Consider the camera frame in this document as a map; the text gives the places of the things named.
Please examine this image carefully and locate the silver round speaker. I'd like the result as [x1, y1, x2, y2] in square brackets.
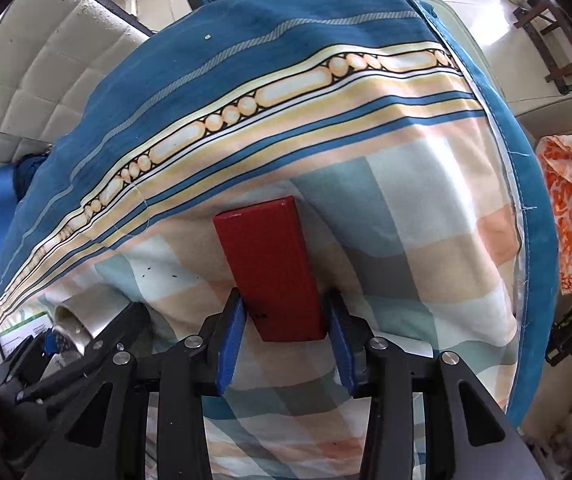
[52, 297, 114, 356]

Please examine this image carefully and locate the red rectangular box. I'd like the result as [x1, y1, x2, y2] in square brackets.
[213, 196, 327, 342]

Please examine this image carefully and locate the open cardboard box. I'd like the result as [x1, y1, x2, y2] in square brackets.
[0, 312, 52, 364]

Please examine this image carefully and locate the plaid checkered blanket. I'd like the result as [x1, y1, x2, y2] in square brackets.
[0, 0, 558, 479]

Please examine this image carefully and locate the grey quilted cushion right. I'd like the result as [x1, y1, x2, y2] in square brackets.
[0, 0, 152, 167]

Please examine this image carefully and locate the dark wooden chair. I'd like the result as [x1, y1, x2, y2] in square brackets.
[510, 0, 572, 96]

